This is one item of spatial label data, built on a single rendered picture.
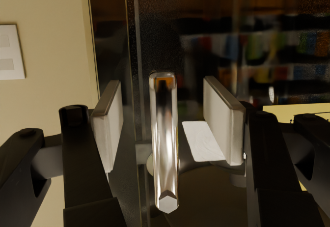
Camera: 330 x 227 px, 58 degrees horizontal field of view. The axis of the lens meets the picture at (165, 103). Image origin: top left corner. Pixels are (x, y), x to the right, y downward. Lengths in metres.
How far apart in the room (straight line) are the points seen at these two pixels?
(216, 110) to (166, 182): 0.05
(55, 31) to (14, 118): 0.22
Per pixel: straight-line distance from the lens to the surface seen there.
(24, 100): 0.73
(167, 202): 0.19
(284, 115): 0.24
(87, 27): 0.23
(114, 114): 0.16
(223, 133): 0.15
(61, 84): 0.70
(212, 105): 0.18
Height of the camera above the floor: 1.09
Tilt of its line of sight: 17 degrees up
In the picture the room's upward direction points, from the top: 178 degrees clockwise
